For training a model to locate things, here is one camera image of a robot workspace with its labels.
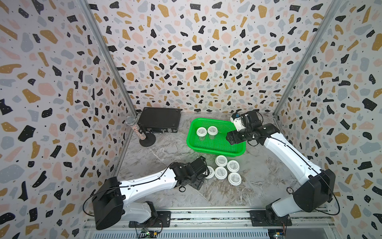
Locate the black ribbed hard case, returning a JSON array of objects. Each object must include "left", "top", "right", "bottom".
[{"left": 138, "top": 107, "right": 181, "bottom": 133}]

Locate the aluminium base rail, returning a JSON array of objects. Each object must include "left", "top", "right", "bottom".
[{"left": 82, "top": 208, "right": 338, "bottom": 239}]

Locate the green plastic basket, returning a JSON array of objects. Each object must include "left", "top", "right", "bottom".
[{"left": 186, "top": 118, "right": 247, "bottom": 157}]

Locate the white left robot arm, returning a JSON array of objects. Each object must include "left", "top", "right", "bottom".
[{"left": 90, "top": 157, "right": 211, "bottom": 231}]

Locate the black microphone stand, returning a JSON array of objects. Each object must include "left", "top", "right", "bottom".
[{"left": 139, "top": 128, "right": 156, "bottom": 147}]

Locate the aluminium corner post right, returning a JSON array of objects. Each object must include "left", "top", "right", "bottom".
[{"left": 273, "top": 0, "right": 341, "bottom": 119}]

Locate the aluminium corner post left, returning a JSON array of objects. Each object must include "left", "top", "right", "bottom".
[{"left": 77, "top": 0, "right": 137, "bottom": 117}]

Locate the rhinestone silver microphone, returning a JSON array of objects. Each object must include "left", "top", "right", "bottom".
[{"left": 125, "top": 116, "right": 146, "bottom": 140}]

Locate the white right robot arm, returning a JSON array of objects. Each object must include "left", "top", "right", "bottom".
[{"left": 226, "top": 123, "right": 336, "bottom": 217}]

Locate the aluminium corner post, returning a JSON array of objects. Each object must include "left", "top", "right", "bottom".
[
  {"left": 77, "top": 0, "right": 137, "bottom": 117},
  {"left": 273, "top": 0, "right": 341, "bottom": 119}
]

